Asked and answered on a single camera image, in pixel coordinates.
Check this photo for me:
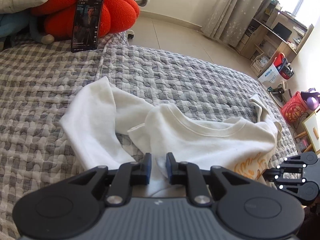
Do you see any white bear print sweatshirt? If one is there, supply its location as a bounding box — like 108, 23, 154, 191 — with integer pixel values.
60, 77, 282, 197

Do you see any red bucket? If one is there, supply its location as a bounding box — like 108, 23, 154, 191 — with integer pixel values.
280, 92, 308, 124

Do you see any purple toy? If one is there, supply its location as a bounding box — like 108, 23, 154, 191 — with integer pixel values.
300, 88, 320, 111

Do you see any white blue paper bag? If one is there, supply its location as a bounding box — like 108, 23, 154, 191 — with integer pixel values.
258, 64, 285, 91

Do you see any red bag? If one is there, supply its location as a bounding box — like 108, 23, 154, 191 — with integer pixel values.
273, 53, 294, 80

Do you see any grey checked quilt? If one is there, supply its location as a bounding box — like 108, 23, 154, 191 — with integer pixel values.
1, 33, 297, 239

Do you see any wooden desk shelf unit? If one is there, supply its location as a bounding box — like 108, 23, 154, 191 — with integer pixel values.
235, 0, 314, 77

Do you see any black monitor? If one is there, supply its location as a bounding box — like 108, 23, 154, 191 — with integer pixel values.
272, 22, 292, 42

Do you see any red flower cushion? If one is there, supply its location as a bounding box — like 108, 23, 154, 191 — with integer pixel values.
31, 0, 140, 40

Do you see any black smartphone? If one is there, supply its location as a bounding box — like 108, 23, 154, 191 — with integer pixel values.
71, 0, 103, 53

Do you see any beige star curtain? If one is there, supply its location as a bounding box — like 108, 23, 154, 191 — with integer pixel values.
201, 0, 271, 48

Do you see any blue plush toy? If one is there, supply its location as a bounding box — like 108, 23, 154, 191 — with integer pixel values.
1, 10, 55, 47

